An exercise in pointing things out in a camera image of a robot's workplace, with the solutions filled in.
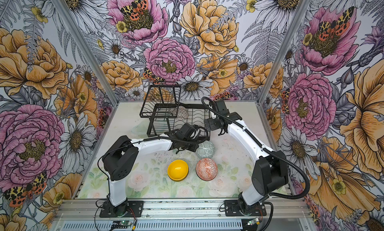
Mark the yellow bowl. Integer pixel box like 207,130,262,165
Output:
167,159,189,182

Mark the red orange patterned bowl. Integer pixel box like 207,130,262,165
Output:
196,158,218,182

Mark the left green circuit board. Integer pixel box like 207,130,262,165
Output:
111,220,136,230

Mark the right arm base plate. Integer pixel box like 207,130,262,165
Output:
224,200,267,217

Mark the aluminium front rail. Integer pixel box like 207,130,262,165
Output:
54,198,310,221

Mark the right black corrugated cable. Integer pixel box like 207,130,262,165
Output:
200,96,311,200

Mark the right green circuit board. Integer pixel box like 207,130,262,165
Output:
247,218,261,226

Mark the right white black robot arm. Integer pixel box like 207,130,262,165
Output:
201,97,288,215

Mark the brown dotted patterned bowl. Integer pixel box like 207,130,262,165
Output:
172,106,189,121

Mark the green circuit board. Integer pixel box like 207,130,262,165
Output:
247,218,261,226
111,220,136,230

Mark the black wire dish rack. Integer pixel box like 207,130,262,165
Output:
140,83,210,137

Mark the green patterned bowl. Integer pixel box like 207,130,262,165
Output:
196,141,216,159

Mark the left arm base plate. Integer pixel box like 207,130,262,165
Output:
100,200,144,218

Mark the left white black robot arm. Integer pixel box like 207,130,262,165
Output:
100,123,210,218

